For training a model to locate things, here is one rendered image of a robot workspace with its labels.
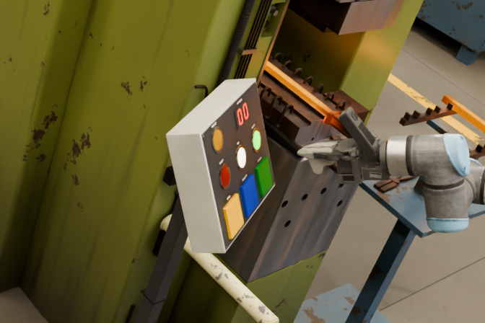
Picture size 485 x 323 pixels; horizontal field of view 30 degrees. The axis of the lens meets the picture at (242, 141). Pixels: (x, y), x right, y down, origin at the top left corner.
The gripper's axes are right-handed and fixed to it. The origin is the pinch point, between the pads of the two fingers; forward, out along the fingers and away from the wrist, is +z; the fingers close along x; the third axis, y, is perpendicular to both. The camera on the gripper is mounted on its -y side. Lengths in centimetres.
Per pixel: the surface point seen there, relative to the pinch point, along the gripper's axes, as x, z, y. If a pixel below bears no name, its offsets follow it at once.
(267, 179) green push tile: 0.7, 10.3, 7.9
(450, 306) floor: 137, 0, 130
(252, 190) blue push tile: -9.0, 10.3, 6.0
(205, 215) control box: -27.0, 13.8, 2.9
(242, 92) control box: -2.4, 11.1, -15.4
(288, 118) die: 37.4, 16.7, 6.6
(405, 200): 79, -2, 53
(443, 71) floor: 374, 38, 107
